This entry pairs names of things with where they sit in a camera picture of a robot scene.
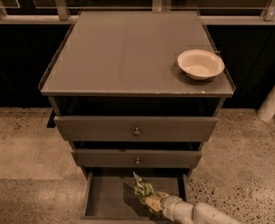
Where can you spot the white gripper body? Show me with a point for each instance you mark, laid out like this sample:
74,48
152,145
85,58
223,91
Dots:
170,204

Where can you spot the green jalapeno chip bag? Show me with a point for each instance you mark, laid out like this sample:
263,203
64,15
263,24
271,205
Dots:
142,188

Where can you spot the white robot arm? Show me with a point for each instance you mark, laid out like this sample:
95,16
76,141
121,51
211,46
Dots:
235,180

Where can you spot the grey bottom drawer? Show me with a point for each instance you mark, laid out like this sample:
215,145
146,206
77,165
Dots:
110,199

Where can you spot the grey drawer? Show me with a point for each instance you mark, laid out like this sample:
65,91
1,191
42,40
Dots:
110,199
135,129
136,158

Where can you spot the grey middle drawer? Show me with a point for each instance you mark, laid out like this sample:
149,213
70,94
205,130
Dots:
136,158

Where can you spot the grey top drawer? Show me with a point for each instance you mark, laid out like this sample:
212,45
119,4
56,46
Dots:
135,129

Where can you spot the grey drawer cabinet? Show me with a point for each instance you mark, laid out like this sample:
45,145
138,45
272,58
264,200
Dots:
124,64

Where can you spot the white round bowl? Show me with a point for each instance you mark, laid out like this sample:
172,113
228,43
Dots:
200,64

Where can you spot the metal railing frame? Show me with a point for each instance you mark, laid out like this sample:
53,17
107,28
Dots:
211,12

